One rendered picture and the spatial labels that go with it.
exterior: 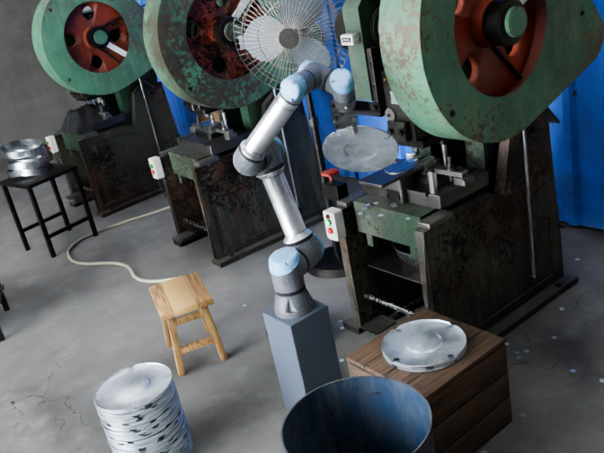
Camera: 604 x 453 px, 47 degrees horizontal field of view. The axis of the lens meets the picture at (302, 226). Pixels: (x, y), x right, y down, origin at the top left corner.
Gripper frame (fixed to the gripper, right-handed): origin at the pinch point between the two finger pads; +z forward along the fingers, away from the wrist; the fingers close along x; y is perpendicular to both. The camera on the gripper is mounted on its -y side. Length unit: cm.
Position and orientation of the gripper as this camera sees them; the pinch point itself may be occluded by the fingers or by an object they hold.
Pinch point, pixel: (356, 130)
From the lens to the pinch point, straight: 259.1
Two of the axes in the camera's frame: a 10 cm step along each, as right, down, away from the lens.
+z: 1.5, 3.7, 9.2
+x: 1.1, 9.2, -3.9
